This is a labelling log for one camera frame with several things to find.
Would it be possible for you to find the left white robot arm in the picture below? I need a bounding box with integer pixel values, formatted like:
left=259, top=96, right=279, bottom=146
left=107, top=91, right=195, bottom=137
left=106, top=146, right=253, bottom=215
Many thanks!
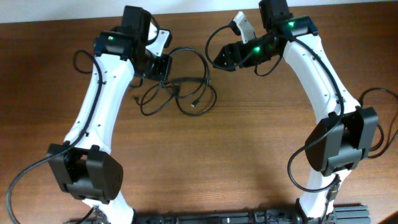
left=47, top=6, right=172, bottom=223

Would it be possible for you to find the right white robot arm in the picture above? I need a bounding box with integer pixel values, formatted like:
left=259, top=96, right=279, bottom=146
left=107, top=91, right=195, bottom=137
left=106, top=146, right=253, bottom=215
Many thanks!
left=211, top=1, right=378, bottom=223

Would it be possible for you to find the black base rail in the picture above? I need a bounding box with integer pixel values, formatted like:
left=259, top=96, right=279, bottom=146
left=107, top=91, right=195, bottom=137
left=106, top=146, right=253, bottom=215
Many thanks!
left=63, top=203, right=371, bottom=224

